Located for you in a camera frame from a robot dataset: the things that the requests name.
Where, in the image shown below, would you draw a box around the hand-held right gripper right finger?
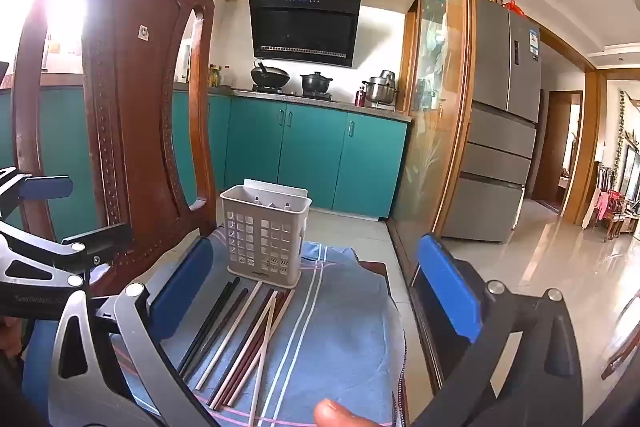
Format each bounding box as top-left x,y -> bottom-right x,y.
410,233 -> 584,427

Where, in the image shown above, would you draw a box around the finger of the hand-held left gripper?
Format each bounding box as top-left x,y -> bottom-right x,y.
0,167 -> 74,219
0,221 -> 134,289

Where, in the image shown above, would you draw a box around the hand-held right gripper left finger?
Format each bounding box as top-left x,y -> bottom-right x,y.
47,236 -> 221,427

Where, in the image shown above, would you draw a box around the beige plastic utensil holder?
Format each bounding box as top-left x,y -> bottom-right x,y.
220,178 -> 312,290

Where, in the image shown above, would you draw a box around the person's right hand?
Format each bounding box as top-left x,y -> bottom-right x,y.
314,399 -> 362,427

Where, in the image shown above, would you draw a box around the blue striped cloth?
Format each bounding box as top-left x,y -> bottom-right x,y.
22,227 -> 408,427

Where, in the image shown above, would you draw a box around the carved wooden chair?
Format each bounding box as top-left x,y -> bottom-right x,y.
10,0 -> 441,427

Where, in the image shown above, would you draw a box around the silver refrigerator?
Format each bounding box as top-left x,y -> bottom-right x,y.
442,0 -> 544,244

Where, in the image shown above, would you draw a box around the wooden interior door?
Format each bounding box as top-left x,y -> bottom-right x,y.
530,89 -> 584,214

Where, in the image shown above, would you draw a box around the wood framed glass sliding door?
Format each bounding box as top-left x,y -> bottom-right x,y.
389,0 -> 477,280

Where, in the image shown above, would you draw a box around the wooden dining chairs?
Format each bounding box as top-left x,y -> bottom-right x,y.
594,161 -> 640,244

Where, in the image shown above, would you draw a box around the cooking oil bottles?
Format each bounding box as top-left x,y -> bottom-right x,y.
208,63 -> 234,88

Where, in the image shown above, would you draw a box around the grey kitchen countertop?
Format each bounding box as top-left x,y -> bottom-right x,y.
172,82 -> 413,124

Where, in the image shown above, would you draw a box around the steel stock pot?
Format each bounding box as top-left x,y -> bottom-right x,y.
362,76 -> 400,106

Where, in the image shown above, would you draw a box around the gas stove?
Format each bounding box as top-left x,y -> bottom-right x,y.
250,84 -> 334,102

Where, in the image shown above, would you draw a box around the green vine decoration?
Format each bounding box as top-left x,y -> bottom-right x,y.
616,91 -> 630,180

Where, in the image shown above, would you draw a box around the black wok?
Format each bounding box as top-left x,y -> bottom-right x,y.
250,61 -> 292,90

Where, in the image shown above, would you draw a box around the black cooking pot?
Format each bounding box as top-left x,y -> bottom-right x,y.
300,72 -> 334,96

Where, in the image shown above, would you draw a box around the black range hood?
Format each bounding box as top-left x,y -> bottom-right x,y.
248,0 -> 362,68

